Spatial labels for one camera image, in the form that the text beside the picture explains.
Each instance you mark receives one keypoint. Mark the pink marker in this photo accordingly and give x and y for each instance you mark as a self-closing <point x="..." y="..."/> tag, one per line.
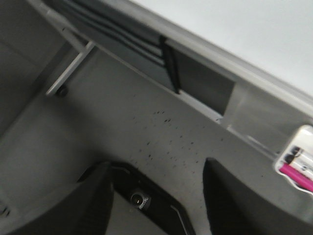
<point x="299" y="179"/>

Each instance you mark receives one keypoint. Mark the black capped marker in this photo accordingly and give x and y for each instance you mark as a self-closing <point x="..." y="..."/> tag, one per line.
<point x="299" y="165"/>
<point x="301" y="154"/>

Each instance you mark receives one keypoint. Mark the white whiteboard with grey frame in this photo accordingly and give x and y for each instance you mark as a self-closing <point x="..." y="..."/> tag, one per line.
<point x="267" y="43"/>

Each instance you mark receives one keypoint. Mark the lower black capped marker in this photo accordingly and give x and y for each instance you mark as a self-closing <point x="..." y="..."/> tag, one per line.
<point x="299" y="165"/>

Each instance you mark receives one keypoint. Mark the grey whiteboard stand frame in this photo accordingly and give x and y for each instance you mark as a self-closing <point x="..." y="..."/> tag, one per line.
<point x="259" y="118"/>

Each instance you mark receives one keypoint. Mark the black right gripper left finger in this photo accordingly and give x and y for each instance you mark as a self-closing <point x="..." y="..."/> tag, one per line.
<point x="85" y="210"/>

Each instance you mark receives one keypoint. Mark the white plastic marker tray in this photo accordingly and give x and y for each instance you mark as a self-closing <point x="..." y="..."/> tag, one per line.
<point x="302" y="138"/>

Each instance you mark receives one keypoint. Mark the upper black capped marker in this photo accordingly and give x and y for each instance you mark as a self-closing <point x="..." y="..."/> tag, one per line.
<point x="301" y="154"/>

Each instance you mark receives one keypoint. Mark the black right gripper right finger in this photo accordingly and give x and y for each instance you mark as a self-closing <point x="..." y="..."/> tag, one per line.
<point x="234" y="209"/>

